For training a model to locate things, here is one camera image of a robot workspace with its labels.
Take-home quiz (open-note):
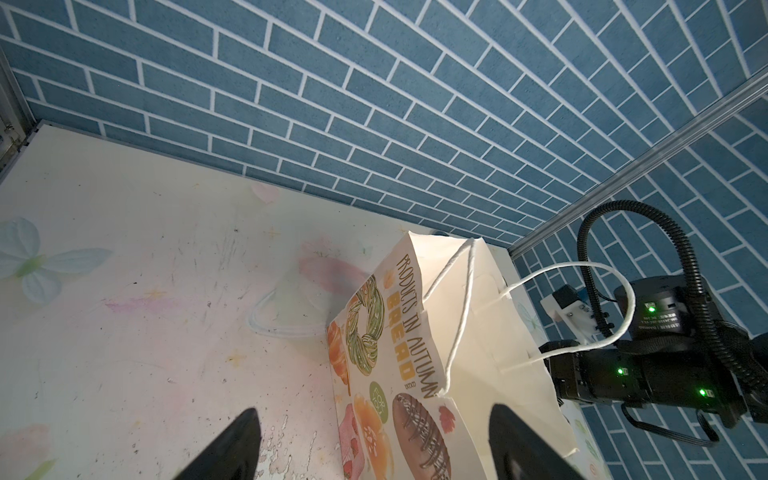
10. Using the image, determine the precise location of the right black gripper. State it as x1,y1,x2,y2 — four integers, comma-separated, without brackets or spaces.
544,340,645,407

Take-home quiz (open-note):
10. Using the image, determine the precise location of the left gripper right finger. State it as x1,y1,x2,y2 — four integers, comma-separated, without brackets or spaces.
489,404,582,480

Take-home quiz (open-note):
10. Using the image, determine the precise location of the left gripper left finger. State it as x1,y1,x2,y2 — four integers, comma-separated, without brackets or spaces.
174,407,262,480

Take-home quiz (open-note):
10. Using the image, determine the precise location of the white printed paper bag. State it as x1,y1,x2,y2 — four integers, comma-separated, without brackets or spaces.
327,233,610,479

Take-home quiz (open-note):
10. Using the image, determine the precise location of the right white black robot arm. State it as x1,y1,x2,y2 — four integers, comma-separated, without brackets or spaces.
545,275,767,441

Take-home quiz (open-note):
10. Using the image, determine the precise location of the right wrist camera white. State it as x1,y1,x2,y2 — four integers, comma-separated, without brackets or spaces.
540,285,601,344

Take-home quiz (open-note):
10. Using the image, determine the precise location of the black corrugated cable hose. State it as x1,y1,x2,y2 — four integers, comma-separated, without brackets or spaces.
577,199,768,397

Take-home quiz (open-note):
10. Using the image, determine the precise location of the right aluminium corner post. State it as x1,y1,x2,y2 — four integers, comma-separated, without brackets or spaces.
508,68,767,259

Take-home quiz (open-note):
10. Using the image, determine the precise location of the aluminium corner post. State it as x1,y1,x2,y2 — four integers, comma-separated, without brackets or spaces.
0,51,37,180
508,68,767,259

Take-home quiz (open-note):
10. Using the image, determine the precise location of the left aluminium corner post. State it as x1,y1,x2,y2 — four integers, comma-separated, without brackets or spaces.
0,51,37,180

